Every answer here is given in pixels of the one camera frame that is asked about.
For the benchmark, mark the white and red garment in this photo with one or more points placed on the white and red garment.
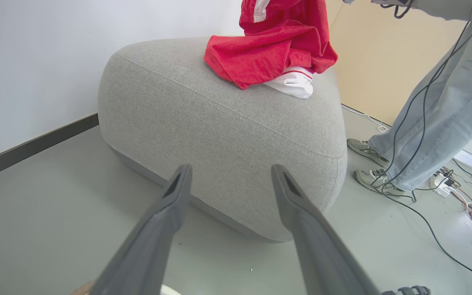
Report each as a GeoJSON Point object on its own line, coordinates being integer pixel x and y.
{"type": "Point", "coordinates": [295, 84]}

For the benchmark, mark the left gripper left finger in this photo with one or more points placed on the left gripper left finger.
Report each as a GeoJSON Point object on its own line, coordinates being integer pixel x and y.
{"type": "Point", "coordinates": [146, 250]}

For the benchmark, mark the person in light blue jeans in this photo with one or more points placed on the person in light blue jeans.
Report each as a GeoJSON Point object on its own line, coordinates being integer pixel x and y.
{"type": "Point", "coordinates": [453, 110]}

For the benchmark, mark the black baseboard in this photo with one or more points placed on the black baseboard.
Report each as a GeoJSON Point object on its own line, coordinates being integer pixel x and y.
{"type": "Point", "coordinates": [35, 147]}

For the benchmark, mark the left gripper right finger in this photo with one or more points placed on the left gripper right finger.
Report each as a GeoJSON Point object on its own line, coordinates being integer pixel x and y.
{"type": "Point", "coordinates": [322, 254]}

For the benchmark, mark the grey sneaker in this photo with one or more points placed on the grey sneaker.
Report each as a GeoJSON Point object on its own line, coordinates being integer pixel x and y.
{"type": "Point", "coordinates": [365, 149]}
{"type": "Point", "coordinates": [373, 182]}

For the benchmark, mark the grey fabric sofa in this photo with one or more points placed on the grey fabric sofa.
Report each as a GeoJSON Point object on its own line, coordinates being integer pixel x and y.
{"type": "Point", "coordinates": [219, 135]}

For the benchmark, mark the white power strip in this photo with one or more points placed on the white power strip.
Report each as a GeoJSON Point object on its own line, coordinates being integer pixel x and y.
{"type": "Point", "coordinates": [441, 182]}

